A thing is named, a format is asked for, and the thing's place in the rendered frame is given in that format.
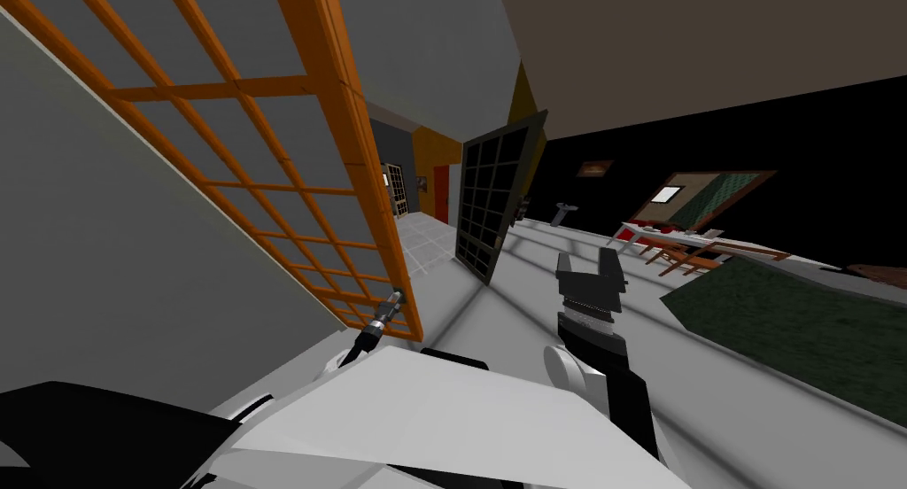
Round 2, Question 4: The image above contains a red door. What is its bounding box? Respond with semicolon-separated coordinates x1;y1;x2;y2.
432;163;452;226

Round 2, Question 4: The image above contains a black lattice door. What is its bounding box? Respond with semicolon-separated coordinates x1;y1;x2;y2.
453;109;550;287

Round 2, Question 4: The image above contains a dark green rug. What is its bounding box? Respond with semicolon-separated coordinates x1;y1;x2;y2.
659;255;907;431

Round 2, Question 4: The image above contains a white table with red items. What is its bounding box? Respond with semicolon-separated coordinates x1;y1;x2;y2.
608;219;792;263

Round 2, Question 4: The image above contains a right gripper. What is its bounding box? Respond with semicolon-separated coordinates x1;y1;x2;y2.
555;247;629;314

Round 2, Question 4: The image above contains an orange lattice door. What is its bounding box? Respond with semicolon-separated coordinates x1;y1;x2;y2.
0;0;425;344

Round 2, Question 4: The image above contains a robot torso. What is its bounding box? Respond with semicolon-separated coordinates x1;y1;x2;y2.
180;345;692;489

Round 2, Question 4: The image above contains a green brown-framed wall board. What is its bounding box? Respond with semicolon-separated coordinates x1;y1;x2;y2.
630;169;779;234

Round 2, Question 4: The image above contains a white lattice door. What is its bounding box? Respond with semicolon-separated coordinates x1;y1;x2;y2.
382;162;412;221

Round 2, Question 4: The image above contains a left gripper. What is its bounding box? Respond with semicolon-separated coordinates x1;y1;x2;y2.
363;288;407;338

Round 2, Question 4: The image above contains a brown wooden chair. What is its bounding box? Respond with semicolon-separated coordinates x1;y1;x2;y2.
640;237;725;278

